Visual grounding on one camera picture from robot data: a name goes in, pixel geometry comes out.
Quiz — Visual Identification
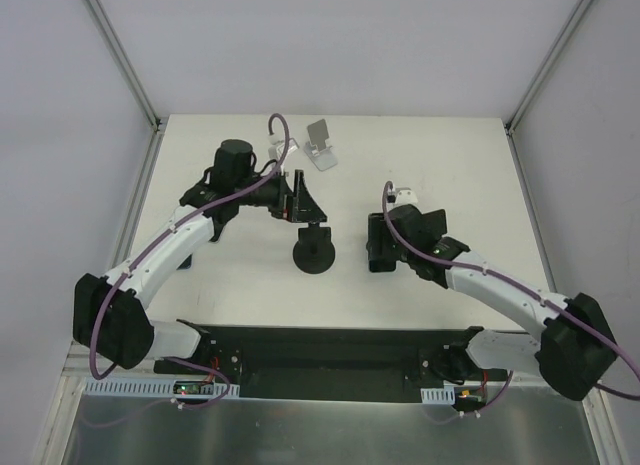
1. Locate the black round phone stand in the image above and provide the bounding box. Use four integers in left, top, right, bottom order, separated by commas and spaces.
292, 224, 336, 275

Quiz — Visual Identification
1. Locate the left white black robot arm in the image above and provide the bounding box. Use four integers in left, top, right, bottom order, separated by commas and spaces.
72, 139, 336, 374

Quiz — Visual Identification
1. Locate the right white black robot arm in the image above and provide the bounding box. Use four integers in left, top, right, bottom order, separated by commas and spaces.
366, 204, 618, 401

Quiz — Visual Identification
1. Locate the silver phone stand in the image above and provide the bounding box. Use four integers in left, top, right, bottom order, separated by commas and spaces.
303, 119, 338, 172

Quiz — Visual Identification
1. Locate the black folding phone stand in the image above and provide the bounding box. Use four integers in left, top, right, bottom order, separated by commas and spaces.
422, 209, 447, 241

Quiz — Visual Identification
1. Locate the black stand left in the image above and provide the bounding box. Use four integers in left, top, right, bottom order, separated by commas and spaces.
209, 228, 224, 243

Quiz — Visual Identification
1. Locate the dark blue phone left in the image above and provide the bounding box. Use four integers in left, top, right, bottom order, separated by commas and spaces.
178, 255, 193, 270

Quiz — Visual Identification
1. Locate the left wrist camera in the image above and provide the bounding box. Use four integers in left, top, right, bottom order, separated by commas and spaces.
268, 138, 299, 161

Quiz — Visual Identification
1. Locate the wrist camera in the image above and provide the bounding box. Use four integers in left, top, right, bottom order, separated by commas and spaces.
268, 138, 299, 161
386, 185, 418, 209

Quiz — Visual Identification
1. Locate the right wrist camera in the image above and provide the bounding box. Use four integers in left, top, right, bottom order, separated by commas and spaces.
386, 185, 418, 209

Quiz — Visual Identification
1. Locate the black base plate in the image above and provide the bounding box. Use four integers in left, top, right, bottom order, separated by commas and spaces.
153, 325, 537, 403

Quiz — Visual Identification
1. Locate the right white cable duct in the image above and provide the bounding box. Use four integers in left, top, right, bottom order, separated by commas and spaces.
420, 387, 456, 406

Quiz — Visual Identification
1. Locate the white cable duct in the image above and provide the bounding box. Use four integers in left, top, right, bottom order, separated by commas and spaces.
84, 378, 240, 401
420, 387, 456, 406

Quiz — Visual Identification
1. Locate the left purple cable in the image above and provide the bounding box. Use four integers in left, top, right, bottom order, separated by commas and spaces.
87, 112, 293, 409

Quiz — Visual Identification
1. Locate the purple cable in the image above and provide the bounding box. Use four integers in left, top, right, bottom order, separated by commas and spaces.
381, 179, 640, 419
87, 112, 293, 409

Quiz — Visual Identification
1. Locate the aluminium rail right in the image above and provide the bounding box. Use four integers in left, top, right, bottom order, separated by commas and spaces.
63, 342, 90, 375

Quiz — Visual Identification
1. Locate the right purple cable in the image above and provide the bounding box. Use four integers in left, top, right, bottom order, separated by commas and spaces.
381, 179, 640, 419

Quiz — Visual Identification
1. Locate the left aluminium frame post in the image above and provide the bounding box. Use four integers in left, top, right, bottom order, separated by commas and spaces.
81, 0, 163, 132

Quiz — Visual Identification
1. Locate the aluminium frame post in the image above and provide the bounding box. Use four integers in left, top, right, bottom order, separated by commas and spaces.
81, 0, 163, 132
504, 0, 597, 136

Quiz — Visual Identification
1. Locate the left white cable duct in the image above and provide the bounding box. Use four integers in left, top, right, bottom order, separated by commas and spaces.
84, 378, 240, 401

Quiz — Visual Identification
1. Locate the right aluminium frame post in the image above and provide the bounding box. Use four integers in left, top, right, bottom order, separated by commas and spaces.
504, 0, 597, 136

